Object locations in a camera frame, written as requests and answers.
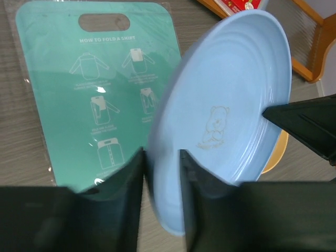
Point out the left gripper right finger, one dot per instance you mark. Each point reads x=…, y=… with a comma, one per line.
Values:
x=255, y=216

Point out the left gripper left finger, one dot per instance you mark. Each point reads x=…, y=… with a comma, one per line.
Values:
x=103, y=218

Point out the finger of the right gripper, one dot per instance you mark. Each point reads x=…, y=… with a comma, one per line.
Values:
x=312, y=122

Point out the yellow plate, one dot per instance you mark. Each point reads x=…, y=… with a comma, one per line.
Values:
x=278, y=152

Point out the blue plate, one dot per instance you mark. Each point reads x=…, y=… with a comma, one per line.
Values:
x=212, y=107

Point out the orange wooden shelf rack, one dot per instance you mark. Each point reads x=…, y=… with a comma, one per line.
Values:
x=310, y=28

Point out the red white book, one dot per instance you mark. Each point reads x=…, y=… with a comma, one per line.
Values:
x=234, y=6

